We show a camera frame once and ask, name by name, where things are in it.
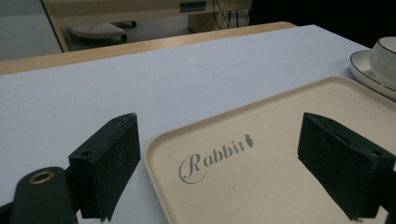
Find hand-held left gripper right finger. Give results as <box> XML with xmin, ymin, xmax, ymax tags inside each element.
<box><xmin>297</xmin><ymin>112</ymin><xmax>396</xmax><ymax>222</ymax></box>

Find white saucer with dark rim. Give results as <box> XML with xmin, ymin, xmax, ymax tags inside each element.
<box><xmin>348</xmin><ymin>49</ymin><xmax>396</xmax><ymax>102</ymax></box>

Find black cables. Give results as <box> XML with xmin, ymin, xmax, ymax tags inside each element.
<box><xmin>213</xmin><ymin>0</ymin><xmax>232</xmax><ymax>31</ymax></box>

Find cream plastic tray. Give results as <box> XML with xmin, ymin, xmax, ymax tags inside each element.
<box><xmin>143</xmin><ymin>76</ymin><xmax>396</xmax><ymax>224</ymax></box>

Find grey chair base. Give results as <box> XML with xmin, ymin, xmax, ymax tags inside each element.
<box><xmin>67</xmin><ymin>20</ymin><xmax>138</xmax><ymax>43</ymax></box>

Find white cup with dark rim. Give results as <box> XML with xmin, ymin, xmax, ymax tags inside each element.
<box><xmin>370</xmin><ymin>36</ymin><xmax>396</xmax><ymax>91</ymax></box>

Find beige desk with drawer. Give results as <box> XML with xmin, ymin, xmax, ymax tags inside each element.
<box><xmin>40</xmin><ymin>0</ymin><xmax>253</xmax><ymax>53</ymax></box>

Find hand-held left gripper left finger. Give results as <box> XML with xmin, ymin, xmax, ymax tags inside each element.
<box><xmin>68</xmin><ymin>112</ymin><xmax>142</xmax><ymax>223</ymax></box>

